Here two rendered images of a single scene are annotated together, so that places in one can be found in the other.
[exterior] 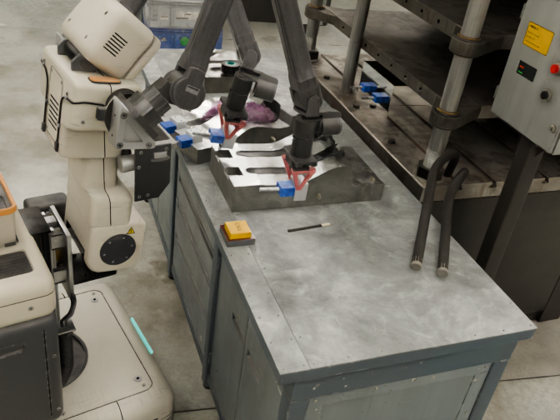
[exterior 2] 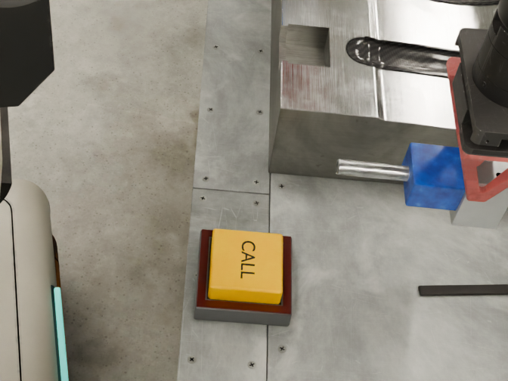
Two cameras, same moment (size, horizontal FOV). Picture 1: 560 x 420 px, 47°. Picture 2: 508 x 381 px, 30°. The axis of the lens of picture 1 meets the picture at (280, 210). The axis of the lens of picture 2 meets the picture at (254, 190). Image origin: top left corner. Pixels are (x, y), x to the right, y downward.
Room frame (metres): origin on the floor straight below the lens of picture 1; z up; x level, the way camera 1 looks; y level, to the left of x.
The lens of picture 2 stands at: (1.03, -0.03, 1.49)
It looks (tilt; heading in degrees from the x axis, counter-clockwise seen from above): 51 degrees down; 18
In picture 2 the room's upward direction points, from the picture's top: 10 degrees clockwise
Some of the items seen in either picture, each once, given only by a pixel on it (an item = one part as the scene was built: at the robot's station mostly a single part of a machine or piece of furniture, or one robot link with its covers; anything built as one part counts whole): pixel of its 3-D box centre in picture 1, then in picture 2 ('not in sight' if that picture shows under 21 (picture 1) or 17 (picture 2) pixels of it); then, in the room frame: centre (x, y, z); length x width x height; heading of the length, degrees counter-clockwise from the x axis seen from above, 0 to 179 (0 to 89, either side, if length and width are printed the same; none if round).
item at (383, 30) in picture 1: (443, 69); not in sight; (2.69, -0.60, 0.96); 1.29 x 0.83 x 0.18; 24
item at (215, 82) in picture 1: (223, 77); not in sight; (2.52, 0.32, 0.84); 0.20 x 0.15 x 0.07; 114
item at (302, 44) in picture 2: (232, 177); (302, 59); (1.66, 0.15, 0.87); 0.05 x 0.05 x 0.04; 24
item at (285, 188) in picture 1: (282, 188); (420, 175); (1.52, 0.00, 0.94); 0.13 x 0.05 x 0.05; 114
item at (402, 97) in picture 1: (425, 92); not in sight; (2.62, -0.54, 0.87); 0.50 x 0.27 x 0.17; 114
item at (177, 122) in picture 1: (165, 127); not in sight; (1.94, 0.43, 0.86); 0.13 x 0.05 x 0.05; 132
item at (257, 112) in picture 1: (241, 111); not in sight; (2.08, 0.19, 0.90); 0.26 x 0.18 x 0.08; 132
